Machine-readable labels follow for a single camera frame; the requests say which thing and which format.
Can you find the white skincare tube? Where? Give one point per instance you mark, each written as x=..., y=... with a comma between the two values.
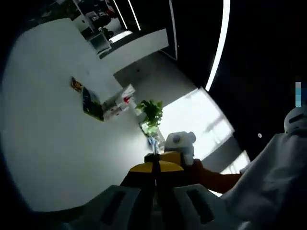
x=128, y=90

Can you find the ceiling light strip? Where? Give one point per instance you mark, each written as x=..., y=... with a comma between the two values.
x=222, y=36

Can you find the person's white shirt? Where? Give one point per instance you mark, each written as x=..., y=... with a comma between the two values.
x=263, y=187

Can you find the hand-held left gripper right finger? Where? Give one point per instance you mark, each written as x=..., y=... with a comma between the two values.
x=172, y=177

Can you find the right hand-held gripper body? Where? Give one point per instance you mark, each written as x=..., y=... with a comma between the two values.
x=182, y=143

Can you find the white worn device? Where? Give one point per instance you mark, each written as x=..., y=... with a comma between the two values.
x=295, y=122

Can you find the bright window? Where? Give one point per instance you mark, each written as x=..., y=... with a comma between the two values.
x=192, y=115

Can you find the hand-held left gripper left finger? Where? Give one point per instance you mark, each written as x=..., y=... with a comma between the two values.
x=141, y=177

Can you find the red band skincare bottle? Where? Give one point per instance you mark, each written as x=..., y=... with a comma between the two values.
x=115, y=111

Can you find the green snack packet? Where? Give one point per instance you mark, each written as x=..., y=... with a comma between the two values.
x=92, y=105

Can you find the green potted plant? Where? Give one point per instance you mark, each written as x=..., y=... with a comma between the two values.
x=151, y=112

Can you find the person's right hand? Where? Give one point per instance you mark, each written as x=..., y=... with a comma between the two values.
x=199, y=172

